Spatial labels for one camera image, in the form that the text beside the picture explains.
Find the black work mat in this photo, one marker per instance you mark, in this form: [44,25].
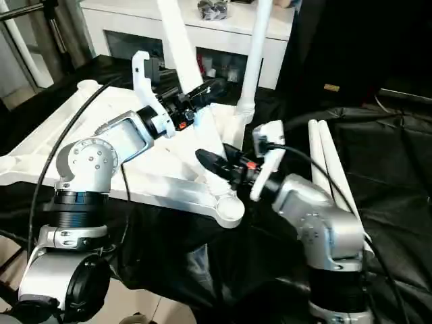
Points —
[388,152]

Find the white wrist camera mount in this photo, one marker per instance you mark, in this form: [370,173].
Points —
[148,87]
[268,152]

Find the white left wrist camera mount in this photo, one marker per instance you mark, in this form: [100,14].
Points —
[148,87]

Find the grey crumpled bag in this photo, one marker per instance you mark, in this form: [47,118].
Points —
[213,10]

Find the black backdrop cloth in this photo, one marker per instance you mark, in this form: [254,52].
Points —
[364,44]

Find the grey metal rack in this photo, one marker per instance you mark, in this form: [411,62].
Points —
[33,44]

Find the white glass-door sideboard cabinet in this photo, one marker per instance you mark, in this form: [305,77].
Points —
[135,23]

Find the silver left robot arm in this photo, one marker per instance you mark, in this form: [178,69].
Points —
[91,162]

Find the small tan label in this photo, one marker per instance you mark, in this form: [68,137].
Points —
[331,87]

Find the white plastic table leg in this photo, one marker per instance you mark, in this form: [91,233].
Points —
[334,162]
[182,50]
[256,50]
[317,152]

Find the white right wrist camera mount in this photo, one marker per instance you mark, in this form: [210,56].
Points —
[268,152]

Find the white plastic table top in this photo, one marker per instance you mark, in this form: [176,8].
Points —
[67,135]

